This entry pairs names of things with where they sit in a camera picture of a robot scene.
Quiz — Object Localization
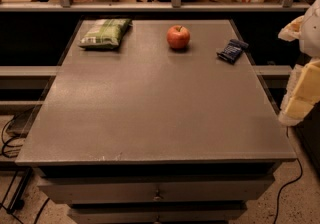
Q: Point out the green chip bag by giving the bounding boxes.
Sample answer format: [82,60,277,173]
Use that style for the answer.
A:
[79,18,132,50]

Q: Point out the red apple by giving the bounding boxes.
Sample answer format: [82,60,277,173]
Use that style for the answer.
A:
[166,25,190,49]

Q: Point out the black cables on left floor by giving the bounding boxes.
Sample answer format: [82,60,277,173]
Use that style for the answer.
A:
[0,106,51,224]

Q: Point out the blue rxbar blueberry bar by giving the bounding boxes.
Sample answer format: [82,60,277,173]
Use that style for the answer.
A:
[217,39,249,64]

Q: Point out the grey drawer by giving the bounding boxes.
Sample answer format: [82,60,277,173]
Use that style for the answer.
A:
[68,203,247,224]
[38,175,274,205]

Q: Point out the lower grey drawer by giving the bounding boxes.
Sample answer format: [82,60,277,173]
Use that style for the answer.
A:
[68,203,247,224]

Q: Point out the black cable on right floor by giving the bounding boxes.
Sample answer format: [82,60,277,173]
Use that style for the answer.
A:
[272,127,304,224]

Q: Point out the upper grey drawer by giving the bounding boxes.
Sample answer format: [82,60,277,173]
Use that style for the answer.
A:
[38,175,274,205]

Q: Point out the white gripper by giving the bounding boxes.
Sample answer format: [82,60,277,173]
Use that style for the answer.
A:
[278,0,320,126]

